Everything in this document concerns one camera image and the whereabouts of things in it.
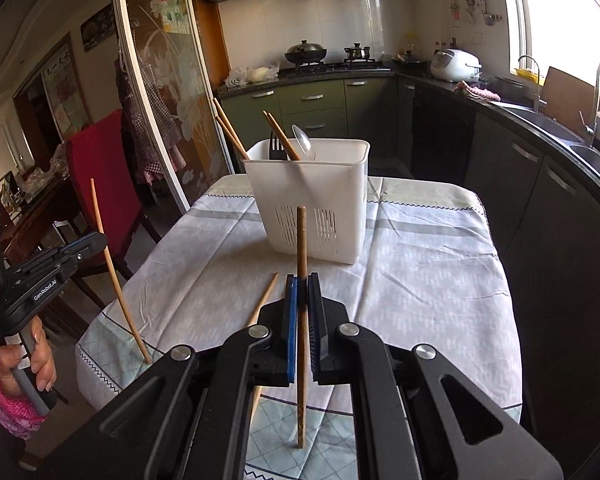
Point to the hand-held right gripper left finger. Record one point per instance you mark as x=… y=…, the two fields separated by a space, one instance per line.
x=292 y=330

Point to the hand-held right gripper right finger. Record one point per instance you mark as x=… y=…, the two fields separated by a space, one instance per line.
x=316 y=330

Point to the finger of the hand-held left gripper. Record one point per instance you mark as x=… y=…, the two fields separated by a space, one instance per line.
x=55 y=270
x=80 y=246

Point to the light wooden chopstick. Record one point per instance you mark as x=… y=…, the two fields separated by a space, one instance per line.
x=120 y=280
x=265 y=295
x=230 y=130
x=232 y=142

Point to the white plastic utensil holder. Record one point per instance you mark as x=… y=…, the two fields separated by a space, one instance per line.
x=330 y=185

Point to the black plastic fork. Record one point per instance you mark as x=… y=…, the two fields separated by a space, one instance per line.
x=277 y=147

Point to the clear plastic spoon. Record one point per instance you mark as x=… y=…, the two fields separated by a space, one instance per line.
x=304 y=142

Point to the person's left forearm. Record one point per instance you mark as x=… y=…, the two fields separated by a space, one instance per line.
x=5 y=410

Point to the person's left hand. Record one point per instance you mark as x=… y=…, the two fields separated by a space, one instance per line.
x=42 y=355

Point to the dark wooden dining table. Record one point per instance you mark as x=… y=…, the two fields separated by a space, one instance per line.
x=45 y=210

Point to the chair with red cover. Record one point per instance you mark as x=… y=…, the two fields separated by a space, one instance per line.
x=105 y=160

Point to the grey patterned tablecloth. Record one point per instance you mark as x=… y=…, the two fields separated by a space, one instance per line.
x=430 y=285

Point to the checked apron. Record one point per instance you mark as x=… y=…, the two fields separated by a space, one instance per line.
x=135 y=125

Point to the sliding glass door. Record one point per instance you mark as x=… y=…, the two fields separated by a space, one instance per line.
x=170 y=85

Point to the white plastic bags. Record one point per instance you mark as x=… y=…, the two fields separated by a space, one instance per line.
x=250 y=75

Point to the black kitchen countertop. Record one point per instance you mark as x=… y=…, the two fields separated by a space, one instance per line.
x=305 y=76

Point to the black gas stove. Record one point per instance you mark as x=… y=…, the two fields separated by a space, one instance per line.
x=340 y=66

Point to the black wok with lid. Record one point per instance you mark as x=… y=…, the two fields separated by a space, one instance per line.
x=305 y=52

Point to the small black pot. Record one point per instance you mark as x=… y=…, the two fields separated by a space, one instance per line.
x=356 y=53

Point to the black frying pan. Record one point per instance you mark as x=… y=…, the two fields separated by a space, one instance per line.
x=410 y=61

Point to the red kitchen cloth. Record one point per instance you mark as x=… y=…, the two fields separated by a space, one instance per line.
x=480 y=92

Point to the white rice cooker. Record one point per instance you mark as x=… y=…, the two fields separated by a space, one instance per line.
x=455 y=65

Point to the steel double sink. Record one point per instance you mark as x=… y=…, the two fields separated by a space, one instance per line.
x=555 y=125

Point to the small chrome faucet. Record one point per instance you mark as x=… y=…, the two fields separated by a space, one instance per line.
x=536 y=85

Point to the yellow sponge holder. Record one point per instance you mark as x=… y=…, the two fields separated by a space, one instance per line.
x=527 y=76

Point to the brown cutting board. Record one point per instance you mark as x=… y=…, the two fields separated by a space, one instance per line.
x=570 y=95

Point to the hanging steel ladle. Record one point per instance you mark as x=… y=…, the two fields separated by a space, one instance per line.
x=489 y=19

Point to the kitchen window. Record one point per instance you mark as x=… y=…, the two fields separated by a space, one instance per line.
x=570 y=10

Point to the dark wall picture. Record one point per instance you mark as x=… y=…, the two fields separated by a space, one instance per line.
x=99 y=27

